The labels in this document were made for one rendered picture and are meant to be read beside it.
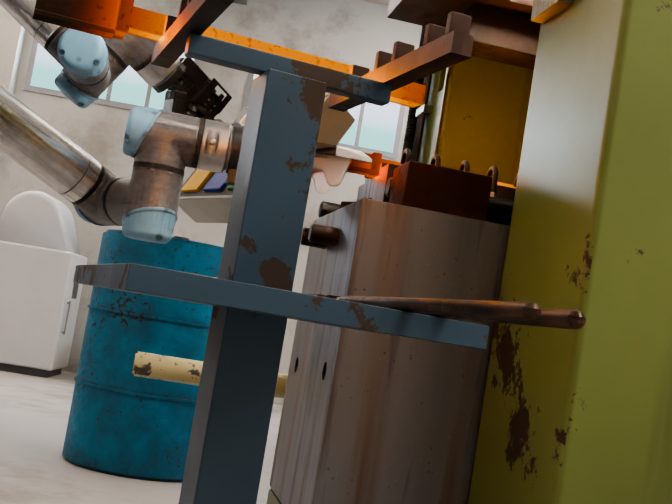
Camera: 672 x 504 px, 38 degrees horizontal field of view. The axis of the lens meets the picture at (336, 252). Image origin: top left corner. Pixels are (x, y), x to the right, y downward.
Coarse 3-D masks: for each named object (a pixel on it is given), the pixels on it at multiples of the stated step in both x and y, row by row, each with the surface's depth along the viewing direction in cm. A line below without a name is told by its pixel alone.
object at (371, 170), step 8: (376, 152) 149; (376, 160) 149; (384, 160) 150; (352, 168) 149; (360, 168) 149; (368, 168) 150; (376, 168) 149; (368, 176) 151; (376, 176) 150; (504, 184) 153
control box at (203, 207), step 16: (336, 112) 195; (320, 128) 192; (336, 128) 195; (336, 144) 195; (192, 192) 205; (208, 192) 199; (224, 192) 194; (192, 208) 208; (208, 208) 203; (224, 208) 197
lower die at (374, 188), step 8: (384, 168) 146; (392, 168) 144; (384, 176) 145; (392, 176) 144; (368, 184) 155; (376, 184) 150; (384, 184) 144; (360, 192) 161; (368, 192) 154; (376, 192) 149; (384, 192) 143; (496, 192) 147; (504, 192) 147; (512, 192) 147; (384, 200) 143; (512, 200) 147; (504, 224) 147
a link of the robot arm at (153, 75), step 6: (150, 66) 176; (156, 66) 176; (174, 66) 177; (138, 72) 177; (144, 72) 177; (150, 72) 176; (156, 72) 176; (162, 72) 176; (168, 72) 177; (144, 78) 178; (150, 78) 177; (156, 78) 177; (162, 78) 177; (150, 84) 179; (156, 84) 178
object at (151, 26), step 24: (48, 0) 100; (72, 0) 100; (96, 0) 101; (120, 0) 101; (72, 24) 100; (96, 24) 101; (120, 24) 101; (144, 24) 102; (264, 48) 107; (288, 48) 108; (408, 96) 113
